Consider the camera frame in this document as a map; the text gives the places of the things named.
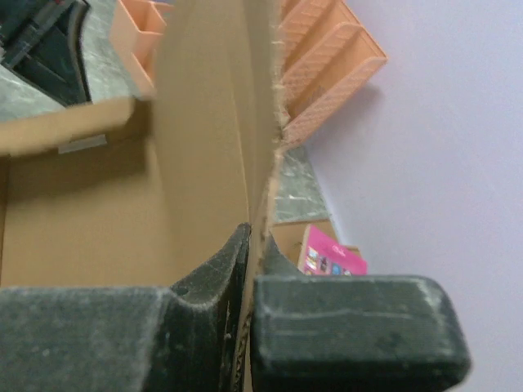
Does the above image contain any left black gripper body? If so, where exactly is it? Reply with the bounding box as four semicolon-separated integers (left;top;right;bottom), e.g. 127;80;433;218
1;0;92;106

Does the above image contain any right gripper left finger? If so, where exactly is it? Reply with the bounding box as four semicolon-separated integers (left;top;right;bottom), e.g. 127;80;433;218
1;224;250;391

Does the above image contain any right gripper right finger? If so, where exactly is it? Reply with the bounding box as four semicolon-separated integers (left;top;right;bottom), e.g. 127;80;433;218
250;242;470;391

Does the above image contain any large cardboard box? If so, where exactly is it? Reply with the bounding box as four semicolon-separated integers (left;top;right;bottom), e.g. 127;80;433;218
1;1;283;391

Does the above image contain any folded cardboard box under book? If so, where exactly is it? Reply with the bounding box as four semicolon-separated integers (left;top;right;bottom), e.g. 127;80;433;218
271;219;368;276

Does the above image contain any pink paperback book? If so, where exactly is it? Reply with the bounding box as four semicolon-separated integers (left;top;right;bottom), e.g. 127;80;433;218
297;225;368;276

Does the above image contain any peach plastic file organizer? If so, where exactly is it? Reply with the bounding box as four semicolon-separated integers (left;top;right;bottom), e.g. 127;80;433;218
110;1;387;149

